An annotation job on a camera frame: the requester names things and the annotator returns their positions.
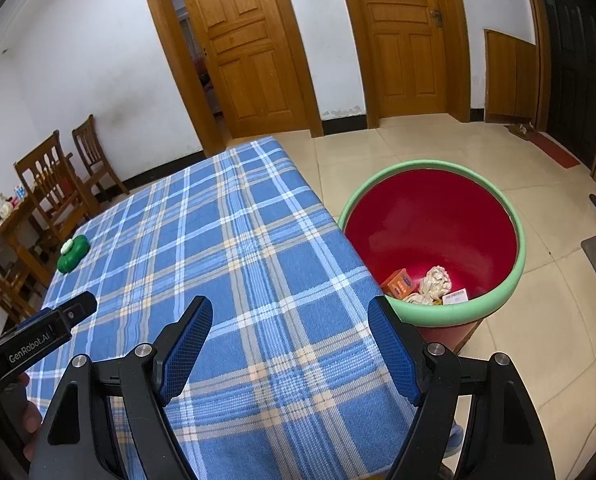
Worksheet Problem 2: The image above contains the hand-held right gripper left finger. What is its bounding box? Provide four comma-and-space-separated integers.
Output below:
29, 295, 215, 480

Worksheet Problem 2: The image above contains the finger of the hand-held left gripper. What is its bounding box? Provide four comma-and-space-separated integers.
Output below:
25, 308, 63, 329
52, 291, 98, 333

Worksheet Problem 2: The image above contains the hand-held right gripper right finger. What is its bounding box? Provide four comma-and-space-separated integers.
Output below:
367, 295, 556, 480

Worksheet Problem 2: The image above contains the orange cardboard box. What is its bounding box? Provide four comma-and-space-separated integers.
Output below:
380, 269, 419, 298

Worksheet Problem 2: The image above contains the red bin with green rim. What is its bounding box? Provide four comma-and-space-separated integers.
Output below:
338, 159, 527, 356

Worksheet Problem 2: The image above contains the person's left hand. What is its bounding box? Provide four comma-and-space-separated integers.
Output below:
14, 371, 42, 462

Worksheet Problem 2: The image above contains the low wooden chair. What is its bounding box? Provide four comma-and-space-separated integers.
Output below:
0, 260, 38, 326

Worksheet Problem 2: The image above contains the green flower-shaped box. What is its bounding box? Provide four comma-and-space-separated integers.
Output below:
56, 235, 89, 274

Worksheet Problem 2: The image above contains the blue plaid tablecloth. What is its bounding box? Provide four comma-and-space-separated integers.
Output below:
28, 136, 419, 480

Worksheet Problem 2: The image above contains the wooden dining table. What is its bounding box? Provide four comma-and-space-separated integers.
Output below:
0, 195, 78, 286

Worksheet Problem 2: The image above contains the tall wooden chair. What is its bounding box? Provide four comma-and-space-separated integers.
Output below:
14, 130, 101, 241

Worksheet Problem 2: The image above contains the small wooden chair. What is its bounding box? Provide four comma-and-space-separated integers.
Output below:
72, 114, 131, 196

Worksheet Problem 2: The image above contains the red doormat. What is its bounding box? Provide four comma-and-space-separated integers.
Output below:
525, 131, 581, 169

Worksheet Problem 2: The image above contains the wooden panel door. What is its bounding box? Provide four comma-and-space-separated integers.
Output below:
350, 0, 451, 118
178, 0, 323, 138

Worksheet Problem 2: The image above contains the black door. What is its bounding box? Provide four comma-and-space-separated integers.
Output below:
533, 0, 596, 171

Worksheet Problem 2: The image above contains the wooden wall panel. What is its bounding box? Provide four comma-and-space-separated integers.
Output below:
484, 29, 539, 123

